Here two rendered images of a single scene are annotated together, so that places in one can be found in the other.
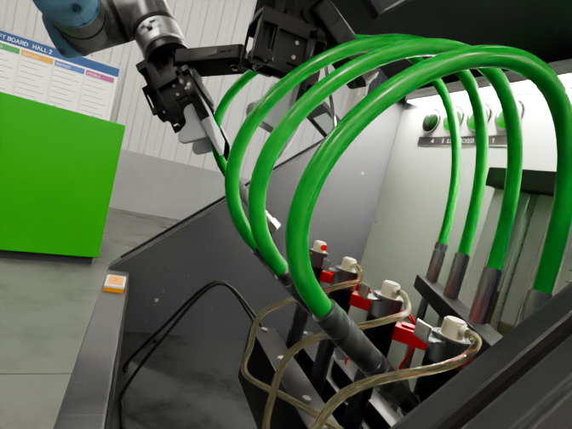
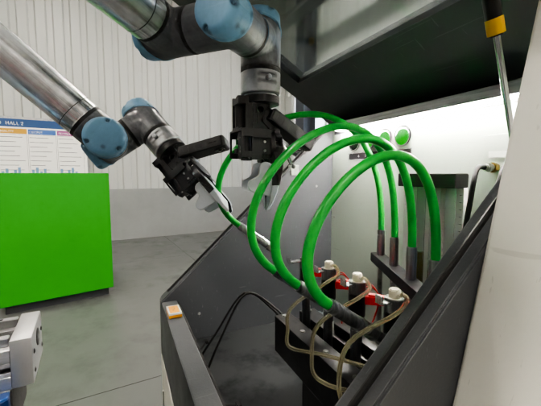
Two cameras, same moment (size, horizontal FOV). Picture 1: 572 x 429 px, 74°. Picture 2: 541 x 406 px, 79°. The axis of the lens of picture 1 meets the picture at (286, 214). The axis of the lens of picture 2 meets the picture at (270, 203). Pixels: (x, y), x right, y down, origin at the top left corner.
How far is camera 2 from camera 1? 0.19 m
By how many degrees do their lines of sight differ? 3
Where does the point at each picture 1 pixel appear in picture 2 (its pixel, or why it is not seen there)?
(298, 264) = (312, 287)
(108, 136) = (97, 185)
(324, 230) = (300, 232)
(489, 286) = (411, 258)
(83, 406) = (203, 391)
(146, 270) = (187, 295)
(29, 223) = (49, 274)
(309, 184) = (308, 250)
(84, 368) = (189, 370)
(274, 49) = (253, 151)
